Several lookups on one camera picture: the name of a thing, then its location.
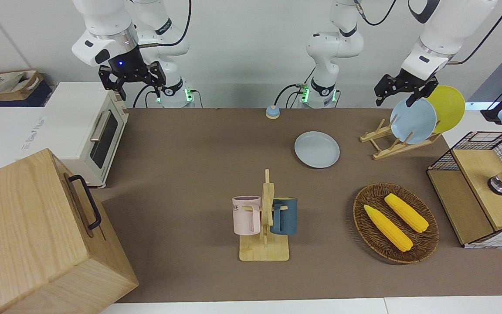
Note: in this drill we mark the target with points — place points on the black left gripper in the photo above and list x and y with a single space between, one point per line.
405 82

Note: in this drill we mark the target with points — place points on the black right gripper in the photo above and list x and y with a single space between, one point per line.
132 73

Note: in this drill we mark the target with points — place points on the gray plate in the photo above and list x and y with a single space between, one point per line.
317 149

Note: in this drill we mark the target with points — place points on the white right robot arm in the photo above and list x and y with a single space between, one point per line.
103 22

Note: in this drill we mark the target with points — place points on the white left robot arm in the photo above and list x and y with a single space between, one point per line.
445 30

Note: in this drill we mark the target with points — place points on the light blue plate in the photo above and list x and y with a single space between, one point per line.
414 122

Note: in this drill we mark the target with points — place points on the wooden plate rack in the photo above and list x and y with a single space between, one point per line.
392 148

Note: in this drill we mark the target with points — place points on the yellow plate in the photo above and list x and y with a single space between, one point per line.
449 107

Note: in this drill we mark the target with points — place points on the white toaster oven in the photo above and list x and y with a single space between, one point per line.
76 126

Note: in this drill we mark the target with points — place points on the brown table mat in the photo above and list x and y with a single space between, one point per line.
190 174

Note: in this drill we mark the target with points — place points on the yellow corn cob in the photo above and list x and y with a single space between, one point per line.
405 212
388 229

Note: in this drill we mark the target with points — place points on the small blue bell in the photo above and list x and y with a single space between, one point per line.
272 113

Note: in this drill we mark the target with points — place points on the cardboard box with bag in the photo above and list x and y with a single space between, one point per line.
9 87

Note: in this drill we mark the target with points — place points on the brown wicker basket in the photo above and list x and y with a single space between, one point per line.
366 226

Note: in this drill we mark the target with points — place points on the dark blue mug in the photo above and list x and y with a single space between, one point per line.
286 218

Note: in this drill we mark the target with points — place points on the pink mug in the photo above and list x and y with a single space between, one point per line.
245 218

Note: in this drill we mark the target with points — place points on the wooden cabinet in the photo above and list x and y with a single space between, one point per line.
28 244

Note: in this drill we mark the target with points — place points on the wooden mug tree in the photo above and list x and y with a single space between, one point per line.
265 250

